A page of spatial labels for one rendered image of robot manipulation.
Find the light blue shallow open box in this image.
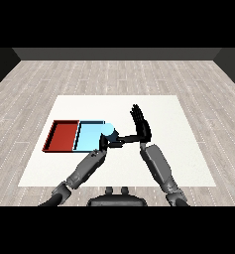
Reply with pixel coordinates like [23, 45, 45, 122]
[71, 120, 107, 153]

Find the small blue can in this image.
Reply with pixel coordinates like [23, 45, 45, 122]
[100, 122, 120, 145]

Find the dark grey robot body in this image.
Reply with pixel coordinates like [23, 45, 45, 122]
[86, 187, 148, 207]

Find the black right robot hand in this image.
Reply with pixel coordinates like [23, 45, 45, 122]
[114, 103, 153, 143]

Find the red shallow open box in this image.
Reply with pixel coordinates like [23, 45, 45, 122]
[42, 119, 80, 154]

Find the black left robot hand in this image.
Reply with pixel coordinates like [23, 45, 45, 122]
[98, 133, 124, 153]

